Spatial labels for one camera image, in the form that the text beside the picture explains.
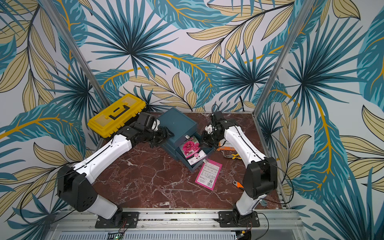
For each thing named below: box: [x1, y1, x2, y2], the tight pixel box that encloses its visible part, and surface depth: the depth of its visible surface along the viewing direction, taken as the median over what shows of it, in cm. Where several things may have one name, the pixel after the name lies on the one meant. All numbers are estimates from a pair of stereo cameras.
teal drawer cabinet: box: [156, 107, 207, 167], surface depth 85 cm
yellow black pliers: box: [224, 153, 242, 160], surface depth 97 cm
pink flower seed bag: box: [179, 135, 208, 166], surface depth 83 cm
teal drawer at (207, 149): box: [175, 142, 215, 172], surface depth 82 cm
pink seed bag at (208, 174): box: [195, 158, 223, 191], surface depth 90 cm
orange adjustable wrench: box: [233, 180, 244, 189], surface depth 87 cm
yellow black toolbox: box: [87, 93, 147, 139], surface depth 97 cm
